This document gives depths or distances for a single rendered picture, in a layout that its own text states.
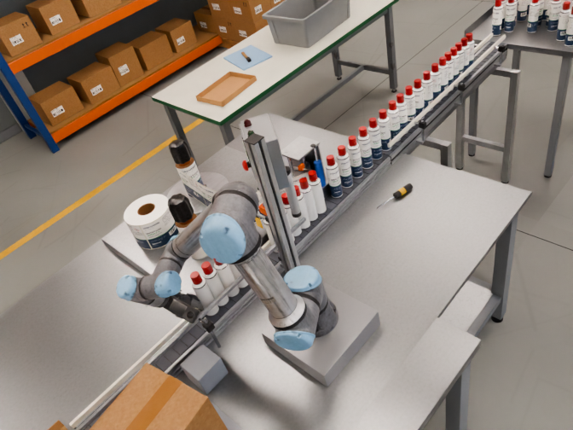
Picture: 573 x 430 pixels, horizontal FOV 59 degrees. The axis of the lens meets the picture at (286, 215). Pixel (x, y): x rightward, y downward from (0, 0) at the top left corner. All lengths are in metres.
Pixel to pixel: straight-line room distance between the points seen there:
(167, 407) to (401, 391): 0.69
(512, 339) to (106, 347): 1.88
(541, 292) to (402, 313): 1.30
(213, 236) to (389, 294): 0.84
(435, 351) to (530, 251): 1.56
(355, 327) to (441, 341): 0.28
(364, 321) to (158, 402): 0.69
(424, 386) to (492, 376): 1.03
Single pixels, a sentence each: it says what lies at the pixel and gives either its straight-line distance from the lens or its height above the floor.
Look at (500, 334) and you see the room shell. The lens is 2.79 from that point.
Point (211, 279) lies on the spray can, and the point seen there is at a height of 1.03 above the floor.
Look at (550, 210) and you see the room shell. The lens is 3.43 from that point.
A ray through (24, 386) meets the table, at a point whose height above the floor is 0.83.
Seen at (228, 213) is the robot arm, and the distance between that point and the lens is 1.23.
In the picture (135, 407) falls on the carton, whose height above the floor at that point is 1.12.
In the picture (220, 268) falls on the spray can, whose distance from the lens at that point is 1.80.
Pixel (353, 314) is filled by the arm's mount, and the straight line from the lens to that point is 1.73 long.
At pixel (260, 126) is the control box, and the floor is 1.48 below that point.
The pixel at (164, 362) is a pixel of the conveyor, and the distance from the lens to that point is 1.85.
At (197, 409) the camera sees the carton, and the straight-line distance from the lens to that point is 1.42.
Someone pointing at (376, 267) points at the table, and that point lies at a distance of 1.95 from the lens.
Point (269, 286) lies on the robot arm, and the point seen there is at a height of 1.28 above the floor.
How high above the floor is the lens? 2.29
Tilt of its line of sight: 41 degrees down
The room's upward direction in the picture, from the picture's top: 16 degrees counter-clockwise
